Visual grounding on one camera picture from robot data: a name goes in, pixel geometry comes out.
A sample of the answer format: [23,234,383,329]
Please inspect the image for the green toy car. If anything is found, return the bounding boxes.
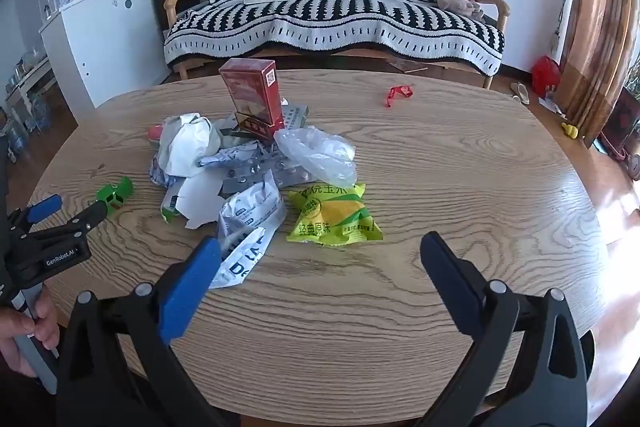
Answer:
[95,176,135,213]

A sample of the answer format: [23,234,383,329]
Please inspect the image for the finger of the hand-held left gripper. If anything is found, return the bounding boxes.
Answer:
[9,193,64,232]
[21,200,109,249]

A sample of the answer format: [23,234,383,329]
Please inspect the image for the white and blue plastic wrapper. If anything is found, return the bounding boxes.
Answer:
[207,169,287,291]

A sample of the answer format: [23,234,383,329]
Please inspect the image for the crumpled white paper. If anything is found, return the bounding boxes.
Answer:
[158,112,224,178]

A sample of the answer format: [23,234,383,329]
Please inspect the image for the flat red box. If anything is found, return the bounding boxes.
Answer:
[234,111,286,140]

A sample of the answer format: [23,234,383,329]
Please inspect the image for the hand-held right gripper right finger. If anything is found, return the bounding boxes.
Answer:
[420,231,589,427]

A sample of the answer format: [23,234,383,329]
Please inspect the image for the wooden sofa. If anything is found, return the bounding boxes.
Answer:
[163,0,509,90]

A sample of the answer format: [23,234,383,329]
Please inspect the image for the red bag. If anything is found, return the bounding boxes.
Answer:
[530,55,561,98]

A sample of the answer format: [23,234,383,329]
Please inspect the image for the black and white striped blanket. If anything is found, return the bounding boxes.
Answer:
[163,0,506,76]

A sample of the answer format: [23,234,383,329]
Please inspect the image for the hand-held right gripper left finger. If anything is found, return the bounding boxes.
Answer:
[56,236,241,427]

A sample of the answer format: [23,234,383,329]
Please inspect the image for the pink tricycle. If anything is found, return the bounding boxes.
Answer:
[595,132,640,181]

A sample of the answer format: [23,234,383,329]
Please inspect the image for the tall red box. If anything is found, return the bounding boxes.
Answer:
[219,58,286,128]

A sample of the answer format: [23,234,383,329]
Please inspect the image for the person's left hand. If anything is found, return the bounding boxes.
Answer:
[0,285,62,379]

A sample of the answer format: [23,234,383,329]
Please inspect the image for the torn white carton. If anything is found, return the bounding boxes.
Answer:
[160,171,227,231]

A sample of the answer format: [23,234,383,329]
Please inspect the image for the yellow snack packet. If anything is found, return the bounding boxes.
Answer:
[285,181,385,247]

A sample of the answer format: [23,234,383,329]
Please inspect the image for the brown curtain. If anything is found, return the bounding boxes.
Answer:
[554,0,640,148]

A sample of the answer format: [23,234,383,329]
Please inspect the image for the white cabinet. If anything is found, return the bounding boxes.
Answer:
[39,0,170,108]

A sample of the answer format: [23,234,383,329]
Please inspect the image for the white papers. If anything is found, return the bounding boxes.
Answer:
[537,91,567,116]

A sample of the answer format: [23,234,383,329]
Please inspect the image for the clear plastic bag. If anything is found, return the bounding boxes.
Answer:
[273,125,359,189]

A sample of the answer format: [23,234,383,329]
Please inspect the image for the metal storage rack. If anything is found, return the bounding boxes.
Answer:
[0,56,57,150]

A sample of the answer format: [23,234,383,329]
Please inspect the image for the red ribbon scrap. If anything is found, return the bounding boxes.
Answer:
[385,85,415,109]

